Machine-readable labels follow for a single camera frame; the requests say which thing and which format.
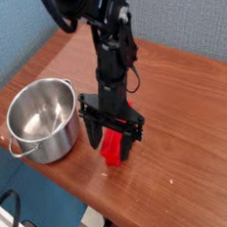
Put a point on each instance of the red block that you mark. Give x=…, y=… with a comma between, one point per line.
x=110, y=148

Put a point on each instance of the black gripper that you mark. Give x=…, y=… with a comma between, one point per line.
x=109, y=108

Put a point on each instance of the stainless steel pot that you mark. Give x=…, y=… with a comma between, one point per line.
x=43, y=120

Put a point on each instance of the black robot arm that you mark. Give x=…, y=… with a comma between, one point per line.
x=116, y=50

